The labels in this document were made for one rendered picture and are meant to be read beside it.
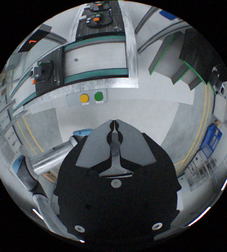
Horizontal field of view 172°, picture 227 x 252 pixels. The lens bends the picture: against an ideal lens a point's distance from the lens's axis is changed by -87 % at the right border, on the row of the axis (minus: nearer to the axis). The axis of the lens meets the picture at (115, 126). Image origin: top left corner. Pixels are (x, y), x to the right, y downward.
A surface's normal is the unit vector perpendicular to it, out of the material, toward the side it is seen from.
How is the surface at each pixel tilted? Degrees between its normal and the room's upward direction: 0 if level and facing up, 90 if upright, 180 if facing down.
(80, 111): 0
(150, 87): 0
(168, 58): 45
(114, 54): 0
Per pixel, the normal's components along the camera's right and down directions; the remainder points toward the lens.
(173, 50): -0.07, 0.97
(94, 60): 0.03, 0.53
